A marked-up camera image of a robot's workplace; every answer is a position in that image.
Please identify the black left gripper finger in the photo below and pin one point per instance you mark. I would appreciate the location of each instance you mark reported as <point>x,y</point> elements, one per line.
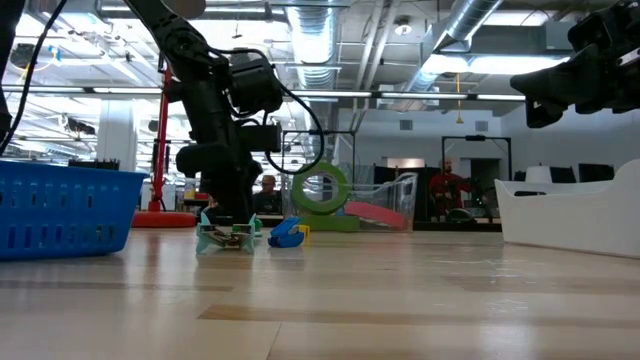
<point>232,207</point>

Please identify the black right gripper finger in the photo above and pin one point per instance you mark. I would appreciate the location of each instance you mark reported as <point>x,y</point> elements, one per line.
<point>565,82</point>

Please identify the blue mini stapler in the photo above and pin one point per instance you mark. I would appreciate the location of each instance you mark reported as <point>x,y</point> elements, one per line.
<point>285,237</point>

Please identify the green tape roll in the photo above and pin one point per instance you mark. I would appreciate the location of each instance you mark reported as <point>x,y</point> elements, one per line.
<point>297,187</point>
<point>330,223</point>

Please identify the yellow mini stapler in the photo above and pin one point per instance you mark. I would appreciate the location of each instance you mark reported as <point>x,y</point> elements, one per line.
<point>306,234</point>

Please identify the pink tape roll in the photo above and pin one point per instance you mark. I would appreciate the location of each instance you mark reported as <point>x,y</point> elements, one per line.
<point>372,212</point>

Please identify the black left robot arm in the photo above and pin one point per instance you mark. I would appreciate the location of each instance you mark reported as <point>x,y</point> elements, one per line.
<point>200,100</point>

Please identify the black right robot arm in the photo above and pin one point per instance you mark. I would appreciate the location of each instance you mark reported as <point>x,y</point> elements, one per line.
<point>615,20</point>

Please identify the teal staple remover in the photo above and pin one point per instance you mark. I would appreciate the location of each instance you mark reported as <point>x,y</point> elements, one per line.
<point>225,239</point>

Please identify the person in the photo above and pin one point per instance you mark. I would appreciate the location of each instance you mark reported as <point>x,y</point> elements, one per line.
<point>268,200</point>
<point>447,187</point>

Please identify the white chair back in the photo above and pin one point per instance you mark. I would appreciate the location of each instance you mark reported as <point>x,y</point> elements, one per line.
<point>537,175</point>

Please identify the white column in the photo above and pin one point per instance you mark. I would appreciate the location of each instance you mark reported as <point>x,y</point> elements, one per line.
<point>117,140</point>

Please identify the white plastic tray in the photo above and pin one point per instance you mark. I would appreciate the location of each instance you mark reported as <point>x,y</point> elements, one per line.
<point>575,210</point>

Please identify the long ceiling light strip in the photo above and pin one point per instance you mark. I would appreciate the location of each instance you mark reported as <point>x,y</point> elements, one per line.
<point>425,95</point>

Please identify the clear plastic container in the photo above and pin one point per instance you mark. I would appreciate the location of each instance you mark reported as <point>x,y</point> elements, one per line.
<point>395,195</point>

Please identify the blue plastic basket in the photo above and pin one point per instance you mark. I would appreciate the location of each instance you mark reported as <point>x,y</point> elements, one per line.
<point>60,210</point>

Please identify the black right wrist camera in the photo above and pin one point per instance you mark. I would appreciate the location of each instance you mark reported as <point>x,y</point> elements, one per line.
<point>545,114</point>

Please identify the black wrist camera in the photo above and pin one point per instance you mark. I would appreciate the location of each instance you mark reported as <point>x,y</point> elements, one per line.
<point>545,114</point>
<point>262,137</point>

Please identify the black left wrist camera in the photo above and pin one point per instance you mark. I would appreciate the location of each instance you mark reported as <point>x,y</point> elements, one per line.
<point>262,137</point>

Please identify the black metal stand frame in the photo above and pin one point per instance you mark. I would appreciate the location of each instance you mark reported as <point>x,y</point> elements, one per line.
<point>475,137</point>

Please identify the silver ceiling duct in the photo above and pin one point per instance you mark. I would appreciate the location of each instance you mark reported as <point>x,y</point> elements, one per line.
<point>465,20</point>
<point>312,45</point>

